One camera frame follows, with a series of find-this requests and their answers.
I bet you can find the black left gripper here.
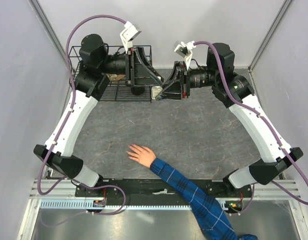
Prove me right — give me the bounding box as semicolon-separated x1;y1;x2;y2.
99;47;164;87

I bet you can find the clear nail polish bottle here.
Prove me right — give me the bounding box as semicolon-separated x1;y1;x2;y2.
151;86;162;100

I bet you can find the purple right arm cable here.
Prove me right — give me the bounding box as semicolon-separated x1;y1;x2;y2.
193;41;308;206

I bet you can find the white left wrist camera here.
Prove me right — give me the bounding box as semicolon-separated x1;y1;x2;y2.
120;21;142;52

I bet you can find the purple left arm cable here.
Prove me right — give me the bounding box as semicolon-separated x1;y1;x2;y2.
37;14;126;227

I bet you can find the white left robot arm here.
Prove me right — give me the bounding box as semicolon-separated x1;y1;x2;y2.
33;34;163;197

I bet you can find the brown ceramic bowl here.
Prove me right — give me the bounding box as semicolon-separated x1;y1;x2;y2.
107;74;125;81

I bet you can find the grey cable duct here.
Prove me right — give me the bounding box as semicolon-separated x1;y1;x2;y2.
40;199;191;210

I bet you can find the blue plaid sleeve forearm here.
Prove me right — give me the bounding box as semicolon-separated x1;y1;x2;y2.
150;158;257;240

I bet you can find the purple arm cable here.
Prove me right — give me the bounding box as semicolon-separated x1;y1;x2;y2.
193;41;308;206
37;14;126;227

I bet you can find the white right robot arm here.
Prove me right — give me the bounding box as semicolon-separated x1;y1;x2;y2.
155;41;304;197

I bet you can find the black wire rack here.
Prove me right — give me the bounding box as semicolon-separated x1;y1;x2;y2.
68;45;152;102

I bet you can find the person's hand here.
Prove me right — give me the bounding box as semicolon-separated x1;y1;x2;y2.
127;144;156;168

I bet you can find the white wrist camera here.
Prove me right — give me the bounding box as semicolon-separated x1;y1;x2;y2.
120;21;142;52
174;41;196;70

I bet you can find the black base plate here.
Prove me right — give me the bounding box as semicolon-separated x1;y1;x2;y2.
75;178;252;206

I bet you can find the black mug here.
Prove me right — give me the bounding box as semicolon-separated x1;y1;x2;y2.
131;86;145;96

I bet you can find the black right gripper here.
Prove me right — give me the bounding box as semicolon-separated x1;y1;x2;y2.
156;60;219;101

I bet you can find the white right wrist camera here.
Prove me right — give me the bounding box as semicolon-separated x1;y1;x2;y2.
174;41;196;70

